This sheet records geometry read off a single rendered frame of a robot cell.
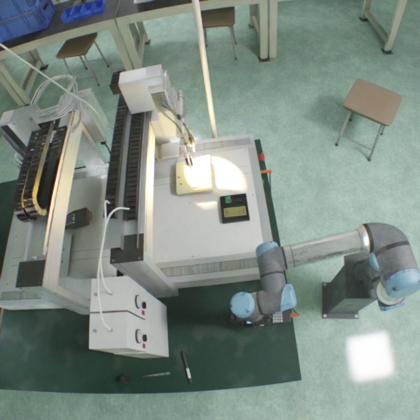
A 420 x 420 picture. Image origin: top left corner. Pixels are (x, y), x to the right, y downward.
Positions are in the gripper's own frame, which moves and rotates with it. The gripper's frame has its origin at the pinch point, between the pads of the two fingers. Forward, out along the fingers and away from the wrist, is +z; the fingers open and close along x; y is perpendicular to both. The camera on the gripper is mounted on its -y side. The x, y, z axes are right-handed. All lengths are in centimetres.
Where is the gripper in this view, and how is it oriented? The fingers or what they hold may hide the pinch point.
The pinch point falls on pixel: (263, 320)
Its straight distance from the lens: 131.2
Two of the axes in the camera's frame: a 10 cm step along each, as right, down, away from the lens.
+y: 9.3, -1.6, -3.2
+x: 0.0, -8.9, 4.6
